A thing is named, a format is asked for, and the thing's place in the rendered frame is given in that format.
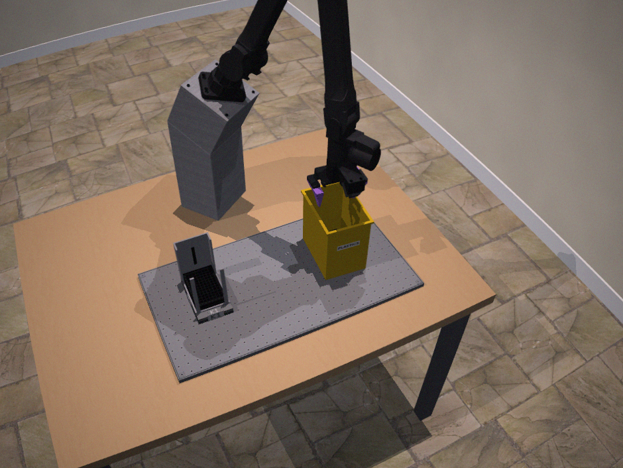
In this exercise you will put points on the yellow plastics bin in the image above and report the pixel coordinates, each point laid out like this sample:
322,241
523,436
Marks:
341,251

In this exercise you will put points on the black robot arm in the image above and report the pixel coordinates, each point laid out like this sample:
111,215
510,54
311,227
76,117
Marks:
341,111

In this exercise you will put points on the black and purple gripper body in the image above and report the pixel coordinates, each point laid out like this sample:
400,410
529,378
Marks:
320,174

